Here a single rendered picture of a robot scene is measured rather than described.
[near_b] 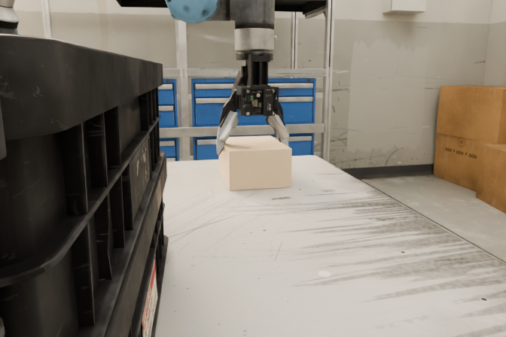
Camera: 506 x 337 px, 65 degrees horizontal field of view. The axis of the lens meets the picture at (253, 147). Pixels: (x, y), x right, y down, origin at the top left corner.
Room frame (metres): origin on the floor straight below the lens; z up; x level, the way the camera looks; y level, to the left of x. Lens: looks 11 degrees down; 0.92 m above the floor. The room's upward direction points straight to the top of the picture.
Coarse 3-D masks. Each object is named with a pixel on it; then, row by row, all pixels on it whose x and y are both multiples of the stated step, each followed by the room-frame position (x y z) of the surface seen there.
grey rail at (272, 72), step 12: (168, 72) 2.13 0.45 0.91; (192, 72) 2.16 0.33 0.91; (204, 72) 2.17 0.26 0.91; (216, 72) 2.19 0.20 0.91; (228, 72) 2.20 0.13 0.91; (276, 72) 2.26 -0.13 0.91; (288, 72) 2.27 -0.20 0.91; (300, 72) 2.28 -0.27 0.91; (312, 72) 2.30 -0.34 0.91; (324, 72) 2.31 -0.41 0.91
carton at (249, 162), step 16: (224, 144) 0.77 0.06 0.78; (240, 144) 0.77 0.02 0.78; (256, 144) 0.77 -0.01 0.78; (272, 144) 0.77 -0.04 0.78; (224, 160) 0.77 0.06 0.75; (240, 160) 0.71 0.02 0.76; (256, 160) 0.72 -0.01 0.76; (272, 160) 0.72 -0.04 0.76; (288, 160) 0.73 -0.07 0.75; (224, 176) 0.77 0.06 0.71; (240, 176) 0.71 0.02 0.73; (256, 176) 0.72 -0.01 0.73; (272, 176) 0.72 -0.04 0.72; (288, 176) 0.73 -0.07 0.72
